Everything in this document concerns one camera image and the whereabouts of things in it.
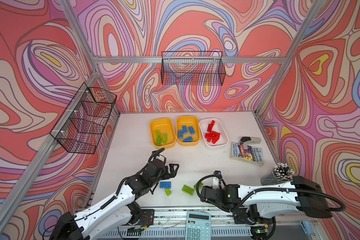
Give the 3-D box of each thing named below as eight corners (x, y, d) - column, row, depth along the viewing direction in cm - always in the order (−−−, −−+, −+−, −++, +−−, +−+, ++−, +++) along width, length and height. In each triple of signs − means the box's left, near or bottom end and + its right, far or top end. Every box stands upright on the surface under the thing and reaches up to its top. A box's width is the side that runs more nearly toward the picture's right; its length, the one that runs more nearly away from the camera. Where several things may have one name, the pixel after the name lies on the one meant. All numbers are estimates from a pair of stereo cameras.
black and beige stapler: (240, 146, 103) (242, 141, 99) (239, 141, 105) (241, 137, 101) (260, 146, 103) (263, 141, 99) (258, 141, 105) (261, 137, 101)
